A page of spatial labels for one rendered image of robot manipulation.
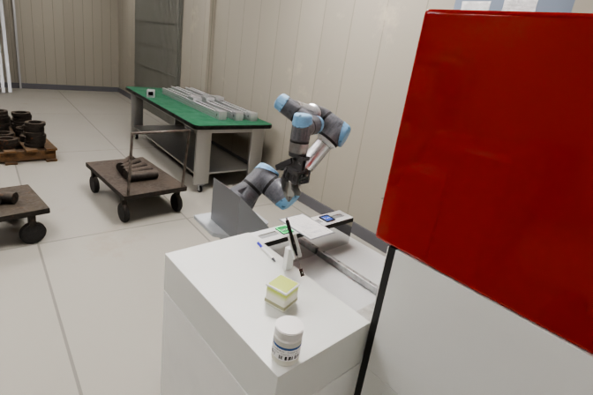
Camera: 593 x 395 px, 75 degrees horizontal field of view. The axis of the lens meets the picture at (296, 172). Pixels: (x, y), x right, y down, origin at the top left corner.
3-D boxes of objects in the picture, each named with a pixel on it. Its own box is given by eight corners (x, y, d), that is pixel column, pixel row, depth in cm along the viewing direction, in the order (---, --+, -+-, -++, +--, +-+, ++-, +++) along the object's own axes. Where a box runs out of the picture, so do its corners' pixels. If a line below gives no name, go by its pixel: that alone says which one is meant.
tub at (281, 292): (297, 301, 116) (300, 283, 114) (283, 314, 110) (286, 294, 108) (277, 291, 120) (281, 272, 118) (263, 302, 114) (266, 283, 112)
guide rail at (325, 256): (414, 316, 141) (416, 309, 140) (411, 318, 140) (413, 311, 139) (319, 254, 175) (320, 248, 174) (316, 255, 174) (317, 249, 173)
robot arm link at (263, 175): (245, 182, 200) (263, 164, 203) (265, 198, 197) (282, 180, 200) (242, 175, 188) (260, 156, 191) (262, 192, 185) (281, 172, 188)
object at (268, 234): (349, 242, 190) (354, 217, 185) (258, 274, 153) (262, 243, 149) (334, 234, 196) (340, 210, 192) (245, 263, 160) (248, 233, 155)
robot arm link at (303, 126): (317, 115, 148) (308, 116, 141) (313, 142, 152) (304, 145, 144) (299, 110, 151) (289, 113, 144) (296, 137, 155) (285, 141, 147)
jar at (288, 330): (304, 359, 95) (310, 327, 93) (282, 371, 91) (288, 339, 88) (286, 341, 100) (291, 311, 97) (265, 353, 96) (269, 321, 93)
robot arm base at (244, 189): (223, 187, 193) (237, 173, 195) (242, 206, 200) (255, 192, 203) (235, 195, 180) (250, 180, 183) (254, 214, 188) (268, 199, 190)
